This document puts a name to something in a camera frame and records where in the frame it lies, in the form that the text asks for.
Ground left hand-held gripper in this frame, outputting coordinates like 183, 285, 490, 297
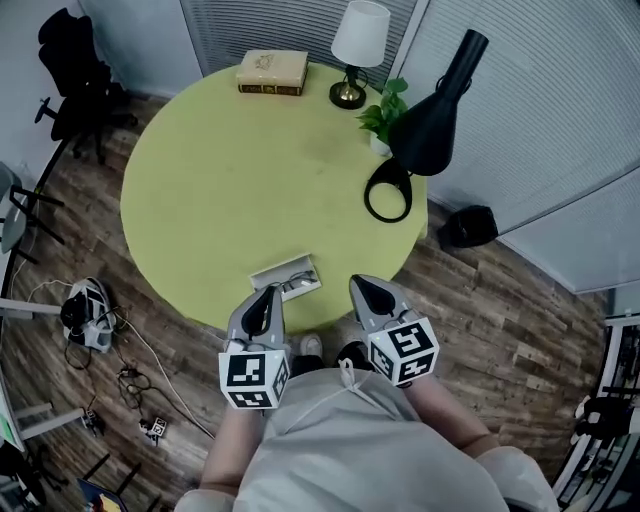
218, 284, 291, 411

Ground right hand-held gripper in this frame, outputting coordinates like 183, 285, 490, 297
348, 274, 440, 389

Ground white glasses case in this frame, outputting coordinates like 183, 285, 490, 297
248, 253, 322, 302

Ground black-framed eyeglasses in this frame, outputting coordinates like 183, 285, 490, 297
272, 270, 317, 296

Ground person's left forearm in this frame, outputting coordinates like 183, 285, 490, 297
199, 404, 265, 494

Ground person's right forearm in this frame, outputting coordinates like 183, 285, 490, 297
404, 374, 494, 452

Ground black waste bin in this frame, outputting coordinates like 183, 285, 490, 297
437, 204, 500, 250

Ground small patterned cube device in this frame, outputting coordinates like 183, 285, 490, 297
139, 416, 167, 446

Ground yellow-green tablecloth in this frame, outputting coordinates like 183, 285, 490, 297
119, 62, 429, 335

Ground person's white top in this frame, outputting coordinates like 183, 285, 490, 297
174, 359, 559, 512

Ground black cone desk lamp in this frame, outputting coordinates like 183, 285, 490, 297
363, 28, 490, 224

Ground small black device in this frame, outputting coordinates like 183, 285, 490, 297
82, 408, 106, 437

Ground black folding stand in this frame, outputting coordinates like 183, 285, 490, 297
82, 452, 162, 512

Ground small potted green plant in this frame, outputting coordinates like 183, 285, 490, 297
355, 77, 409, 157

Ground blue and yellow object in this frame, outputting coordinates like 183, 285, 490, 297
77, 478, 126, 512

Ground black shelf rack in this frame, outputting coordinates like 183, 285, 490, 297
569, 312, 640, 512

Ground white desk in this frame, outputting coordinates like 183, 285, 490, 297
0, 294, 86, 451

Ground thick tan book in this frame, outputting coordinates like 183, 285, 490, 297
236, 49, 310, 97

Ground grey chair with black legs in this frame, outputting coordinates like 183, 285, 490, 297
0, 160, 66, 266

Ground white shade table lamp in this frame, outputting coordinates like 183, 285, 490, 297
328, 0, 391, 110

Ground black office chair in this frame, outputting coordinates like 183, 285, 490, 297
33, 7, 139, 166

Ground white cable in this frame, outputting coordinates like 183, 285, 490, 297
114, 319, 216, 440

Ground black cable tangle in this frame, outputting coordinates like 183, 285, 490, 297
117, 367, 152, 412

